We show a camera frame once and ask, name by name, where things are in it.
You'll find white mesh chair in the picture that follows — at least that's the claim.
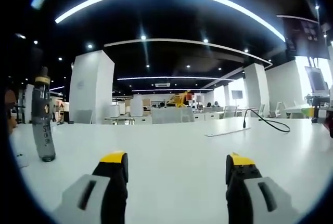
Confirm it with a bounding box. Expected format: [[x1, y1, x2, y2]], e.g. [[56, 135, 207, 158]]
[[223, 106, 238, 118]]

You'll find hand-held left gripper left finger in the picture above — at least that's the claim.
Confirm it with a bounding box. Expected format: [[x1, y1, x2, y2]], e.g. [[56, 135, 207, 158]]
[[53, 151, 129, 224]]

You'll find hanging dark sign board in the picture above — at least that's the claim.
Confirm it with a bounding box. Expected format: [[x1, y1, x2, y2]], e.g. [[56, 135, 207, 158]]
[[276, 14, 331, 60]]

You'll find black cable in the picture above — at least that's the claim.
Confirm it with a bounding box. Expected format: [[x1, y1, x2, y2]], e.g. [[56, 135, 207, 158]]
[[242, 108, 291, 133]]

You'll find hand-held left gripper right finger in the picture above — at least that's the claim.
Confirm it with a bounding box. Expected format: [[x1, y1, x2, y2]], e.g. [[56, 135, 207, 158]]
[[225, 152, 304, 224]]

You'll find yellow machine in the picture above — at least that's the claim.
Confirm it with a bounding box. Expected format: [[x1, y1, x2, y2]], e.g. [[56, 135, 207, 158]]
[[166, 90, 194, 108]]

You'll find white USB port strip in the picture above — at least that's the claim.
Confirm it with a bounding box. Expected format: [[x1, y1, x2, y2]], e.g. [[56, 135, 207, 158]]
[[204, 126, 251, 138]]

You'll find grey bottle with yellow band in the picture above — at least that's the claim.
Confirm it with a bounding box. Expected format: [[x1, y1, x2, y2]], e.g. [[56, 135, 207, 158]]
[[31, 66, 57, 163]]

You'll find white display screen stand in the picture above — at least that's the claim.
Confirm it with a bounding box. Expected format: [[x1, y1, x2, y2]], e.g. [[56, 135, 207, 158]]
[[304, 65, 329, 97]]

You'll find monitor on stand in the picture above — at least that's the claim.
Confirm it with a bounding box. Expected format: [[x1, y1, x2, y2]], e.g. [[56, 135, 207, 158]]
[[231, 90, 244, 110]]

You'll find white desk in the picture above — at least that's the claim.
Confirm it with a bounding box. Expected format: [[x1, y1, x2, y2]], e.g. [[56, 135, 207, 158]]
[[9, 116, 333, 224]]

